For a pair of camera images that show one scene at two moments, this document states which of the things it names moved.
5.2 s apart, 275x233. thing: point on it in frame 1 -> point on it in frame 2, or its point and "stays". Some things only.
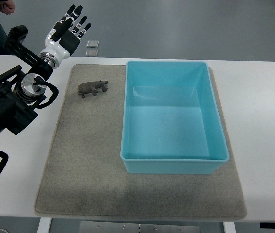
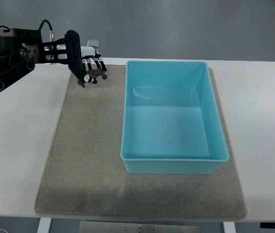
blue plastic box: x=171 y=123 stays
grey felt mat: x=84 y=174 stays
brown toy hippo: x=91 y=87 -> x=94 y=73
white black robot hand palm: x=61 y=49 -> x=88 y=52
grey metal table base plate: x=101 y=227 stays
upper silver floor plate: x=94 y=43 stays
